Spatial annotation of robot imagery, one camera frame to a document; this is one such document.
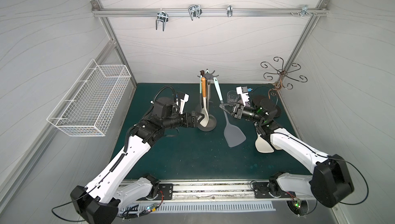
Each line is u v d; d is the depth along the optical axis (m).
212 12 0.78
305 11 0.76
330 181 0.41
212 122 0.91
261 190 0.73
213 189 0.75
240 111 0.62
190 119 0.59
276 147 0.57
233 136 0.67
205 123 0.87
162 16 0.78
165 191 0.74
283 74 0.84
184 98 0.63
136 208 0.72
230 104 0.66
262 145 0.86
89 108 0.68
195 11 0.77
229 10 0.78
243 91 0.65
